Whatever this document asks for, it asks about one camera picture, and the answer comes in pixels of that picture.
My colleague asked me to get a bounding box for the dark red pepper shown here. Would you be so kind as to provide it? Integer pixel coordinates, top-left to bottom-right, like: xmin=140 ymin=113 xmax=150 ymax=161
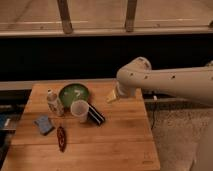
xmin=57 ymin=126 xmax=66 ymax=152

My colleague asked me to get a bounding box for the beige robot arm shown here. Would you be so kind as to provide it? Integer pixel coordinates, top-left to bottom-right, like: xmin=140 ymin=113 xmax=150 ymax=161
xmin=107 ymin=57 xmax=213 ymax=171

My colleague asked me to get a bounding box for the white ceramic cup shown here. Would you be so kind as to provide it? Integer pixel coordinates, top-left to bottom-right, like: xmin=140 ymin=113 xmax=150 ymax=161
xmin=70 ymin=100 xmax=89 ymax=123

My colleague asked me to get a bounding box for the black striped box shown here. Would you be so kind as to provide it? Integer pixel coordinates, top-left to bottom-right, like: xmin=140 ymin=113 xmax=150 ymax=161
xmin=88 ymin=105 xmax=105 ymax=126

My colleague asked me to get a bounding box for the green bowl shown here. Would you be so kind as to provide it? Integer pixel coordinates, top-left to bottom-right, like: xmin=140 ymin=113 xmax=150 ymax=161
xmin=59 ymin=83 xmax=90 ymax=108

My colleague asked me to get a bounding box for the white plastic bottle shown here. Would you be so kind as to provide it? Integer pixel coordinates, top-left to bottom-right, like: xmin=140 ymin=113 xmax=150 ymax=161
xmin=47 ymin=89 xmax=64 ymax=117

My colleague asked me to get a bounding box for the blue sponge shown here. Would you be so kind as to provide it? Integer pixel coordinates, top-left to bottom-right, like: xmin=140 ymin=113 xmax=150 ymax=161
xmin=34 ymin=115 xmax=54 ymax=135

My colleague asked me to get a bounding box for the right metal post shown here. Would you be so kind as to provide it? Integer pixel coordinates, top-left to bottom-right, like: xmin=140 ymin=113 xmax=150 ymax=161
xmin=124 ymin=0 xmax=137 ymax=32

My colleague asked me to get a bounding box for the metal post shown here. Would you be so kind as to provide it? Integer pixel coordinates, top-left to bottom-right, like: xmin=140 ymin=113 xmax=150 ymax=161
xmin=124 ymin=0 xmax=137 ymax=32
xmin=57 ymin=0 xmax=73 ymax=34

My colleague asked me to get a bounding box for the left metal post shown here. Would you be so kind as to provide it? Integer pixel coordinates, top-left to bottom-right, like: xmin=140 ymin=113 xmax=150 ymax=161
xmin=57 ymin=0 xmax=73 ymax=34

